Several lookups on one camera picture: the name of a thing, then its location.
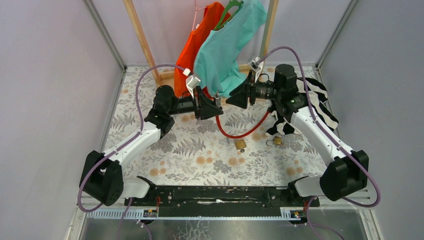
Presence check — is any orange shirt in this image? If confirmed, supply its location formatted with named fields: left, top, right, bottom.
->
left=173, top=1, right=230, bottom=99

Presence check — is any red cable lock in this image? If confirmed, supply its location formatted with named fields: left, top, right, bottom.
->
left=213, top=97, right=271, bottom=142

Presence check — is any large brass padlock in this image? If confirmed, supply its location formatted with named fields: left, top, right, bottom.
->
left=234, top=139, right=247, bottom=153

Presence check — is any pink clothes hanger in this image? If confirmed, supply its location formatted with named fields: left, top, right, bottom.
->
left=191, top=0, right=206, bottom=31

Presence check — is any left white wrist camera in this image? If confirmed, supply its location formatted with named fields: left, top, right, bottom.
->
left=182, top=68, right=201, bottom=98

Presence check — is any wooden clothes rack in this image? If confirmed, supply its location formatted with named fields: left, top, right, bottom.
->
left=123, top=0, right=279, bottom=87

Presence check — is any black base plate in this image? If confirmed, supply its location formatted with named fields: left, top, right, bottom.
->
left=124, top=185, right=320, bottom=218

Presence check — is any floral table mat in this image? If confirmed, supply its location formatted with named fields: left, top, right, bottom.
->
left=103, top=65, right=347, bottom=187

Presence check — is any teal shirt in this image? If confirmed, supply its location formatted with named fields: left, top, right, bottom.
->
left=193, top=0, right=267, bottom=98

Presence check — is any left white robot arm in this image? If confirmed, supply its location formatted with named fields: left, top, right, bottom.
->
left=77, top=85, right=223, bottom=206

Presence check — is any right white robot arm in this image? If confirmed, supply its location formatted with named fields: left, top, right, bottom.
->
left=226, top=64, right=369, bottom=206

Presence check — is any black white striped cloth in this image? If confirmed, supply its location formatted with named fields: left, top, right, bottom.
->
left=265, top=77, right=339, bottom=136

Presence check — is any small brass padlock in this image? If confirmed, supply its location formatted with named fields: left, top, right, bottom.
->
left=266, top=136, right=283, bottom=147

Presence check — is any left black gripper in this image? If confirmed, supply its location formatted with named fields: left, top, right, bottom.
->
left=166, top=85, right=224, bottom=120

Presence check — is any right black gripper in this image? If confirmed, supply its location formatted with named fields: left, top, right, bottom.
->
left=225, top=70, right=282, bottom=110

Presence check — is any white slotted cable duct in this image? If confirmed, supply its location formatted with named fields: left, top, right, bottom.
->
left=86, top=208, right=159, bottom=220

